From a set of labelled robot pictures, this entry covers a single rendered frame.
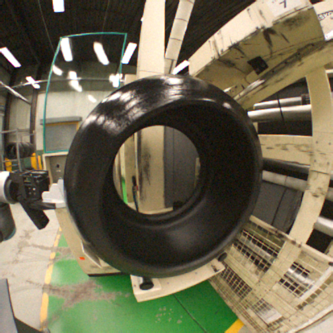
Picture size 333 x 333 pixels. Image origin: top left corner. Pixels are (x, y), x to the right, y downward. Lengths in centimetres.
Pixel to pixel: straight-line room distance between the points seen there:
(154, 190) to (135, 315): 112
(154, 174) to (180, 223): 26
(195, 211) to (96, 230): 47
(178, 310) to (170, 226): 94
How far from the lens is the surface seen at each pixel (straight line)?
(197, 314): 135
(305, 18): 49
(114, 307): 140
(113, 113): 18
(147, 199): 63
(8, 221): 54
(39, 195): 37
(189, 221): 60
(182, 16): 136
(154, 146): 57
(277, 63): 57
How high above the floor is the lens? 129
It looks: 11 degrees down
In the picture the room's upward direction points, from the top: straight up
